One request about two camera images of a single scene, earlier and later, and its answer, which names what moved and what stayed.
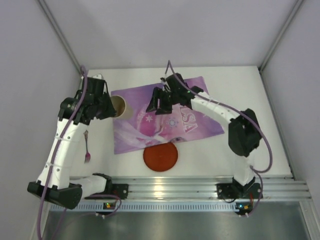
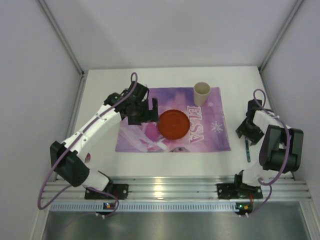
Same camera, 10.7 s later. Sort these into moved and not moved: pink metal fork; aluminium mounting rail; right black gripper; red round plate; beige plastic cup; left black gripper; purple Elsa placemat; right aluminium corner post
Moved: right black gripper; beige plastic cup; purple Elsa placemat; red round plate; left black gripper
Not moved: right aluminium corner post; pink metal fork; aluminium mounting rail
